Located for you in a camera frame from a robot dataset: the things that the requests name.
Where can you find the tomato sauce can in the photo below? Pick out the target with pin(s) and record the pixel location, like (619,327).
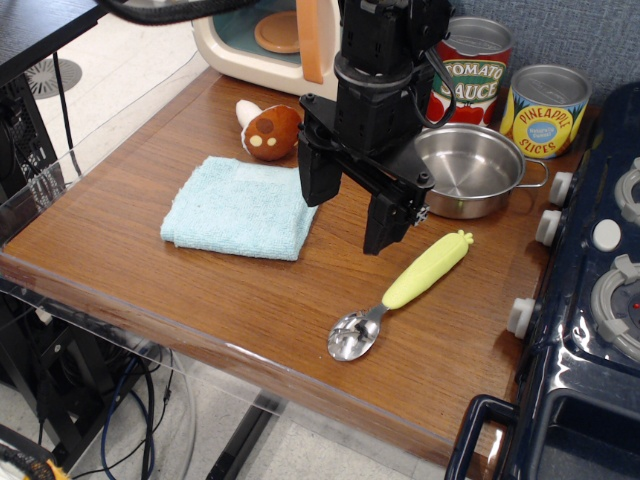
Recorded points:
(476,55)

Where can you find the brown plush mushroom toy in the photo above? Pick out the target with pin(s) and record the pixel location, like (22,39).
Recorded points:
(268,134)

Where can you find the black side desk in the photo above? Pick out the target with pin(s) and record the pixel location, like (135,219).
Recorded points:
(30,32)

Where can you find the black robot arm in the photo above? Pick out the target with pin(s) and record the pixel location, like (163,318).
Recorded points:
(385,68)

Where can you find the toy microwave oven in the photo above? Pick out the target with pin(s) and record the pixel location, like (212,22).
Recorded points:
(287,46)

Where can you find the pineapple slices can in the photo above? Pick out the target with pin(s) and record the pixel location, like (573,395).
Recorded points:
(544,109)

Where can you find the dark blue toy stove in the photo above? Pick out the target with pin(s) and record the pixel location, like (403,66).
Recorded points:
(576,412)

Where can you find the spoon with yellow-green handle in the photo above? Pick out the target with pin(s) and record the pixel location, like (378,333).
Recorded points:
(354,334)

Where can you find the light blue folded cloth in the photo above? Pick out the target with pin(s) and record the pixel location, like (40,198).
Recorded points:
(245,209)

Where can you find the small stainless steel pot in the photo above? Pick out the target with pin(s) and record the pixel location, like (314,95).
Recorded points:
(475,169)

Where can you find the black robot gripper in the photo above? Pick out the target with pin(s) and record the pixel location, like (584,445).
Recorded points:
(368,133)

